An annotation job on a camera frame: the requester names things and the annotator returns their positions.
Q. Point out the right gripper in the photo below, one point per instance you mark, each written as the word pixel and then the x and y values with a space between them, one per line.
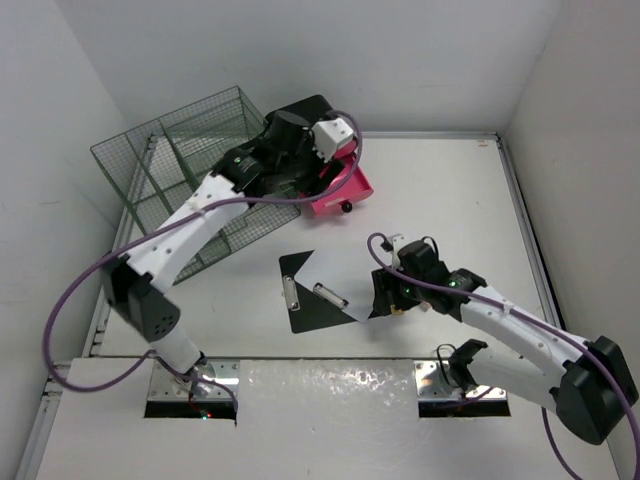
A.
pixel 384 282

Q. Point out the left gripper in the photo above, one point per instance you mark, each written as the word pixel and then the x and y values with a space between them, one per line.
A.
pixel 319 177

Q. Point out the pink top drawer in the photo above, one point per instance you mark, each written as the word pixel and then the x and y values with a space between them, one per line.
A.
pixel 348 149

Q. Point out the pink drawer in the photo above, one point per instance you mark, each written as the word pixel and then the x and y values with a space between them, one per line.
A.
pixel 348 149
pixel 357 189

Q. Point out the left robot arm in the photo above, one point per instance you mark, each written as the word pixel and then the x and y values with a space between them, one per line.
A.
pixel 138 280

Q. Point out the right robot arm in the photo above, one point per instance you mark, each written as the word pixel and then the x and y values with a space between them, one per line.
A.
pixel 586 384

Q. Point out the black drawer cabinet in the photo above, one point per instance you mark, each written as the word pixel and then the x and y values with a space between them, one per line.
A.
pixel 312 109

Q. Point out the white clipboard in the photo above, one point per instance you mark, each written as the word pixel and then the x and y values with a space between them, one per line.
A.
pixel 345 271

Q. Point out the black clipboard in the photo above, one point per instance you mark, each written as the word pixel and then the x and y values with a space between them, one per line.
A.
pixel 306 311

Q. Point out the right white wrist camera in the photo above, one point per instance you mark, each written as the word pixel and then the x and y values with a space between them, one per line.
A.
pixel 396 243

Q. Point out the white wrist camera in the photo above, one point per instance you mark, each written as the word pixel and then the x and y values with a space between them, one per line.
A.
pixel 396 243
pixel 329 136

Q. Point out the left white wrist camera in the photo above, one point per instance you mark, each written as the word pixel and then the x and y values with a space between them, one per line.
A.
pixel 329 136

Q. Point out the green wire mesh organizer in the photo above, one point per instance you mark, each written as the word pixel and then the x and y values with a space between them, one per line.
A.
pixel 157 165

